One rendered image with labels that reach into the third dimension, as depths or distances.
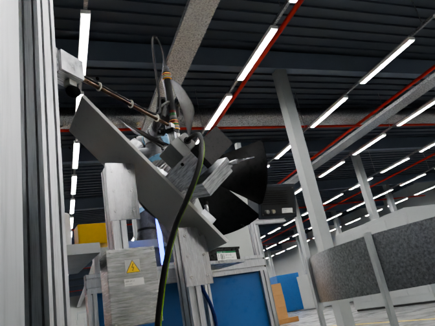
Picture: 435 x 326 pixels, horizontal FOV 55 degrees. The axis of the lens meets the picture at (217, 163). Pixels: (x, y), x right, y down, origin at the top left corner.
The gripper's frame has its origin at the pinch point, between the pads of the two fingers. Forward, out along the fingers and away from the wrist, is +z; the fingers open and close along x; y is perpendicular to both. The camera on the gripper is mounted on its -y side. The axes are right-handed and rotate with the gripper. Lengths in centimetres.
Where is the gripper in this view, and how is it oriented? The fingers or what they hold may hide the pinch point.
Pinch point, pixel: (173, 101)
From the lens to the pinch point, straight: 186.8
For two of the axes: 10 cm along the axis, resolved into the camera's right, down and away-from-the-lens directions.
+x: -8.8, -0.1, -4.8
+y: 1.8, 9.2, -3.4
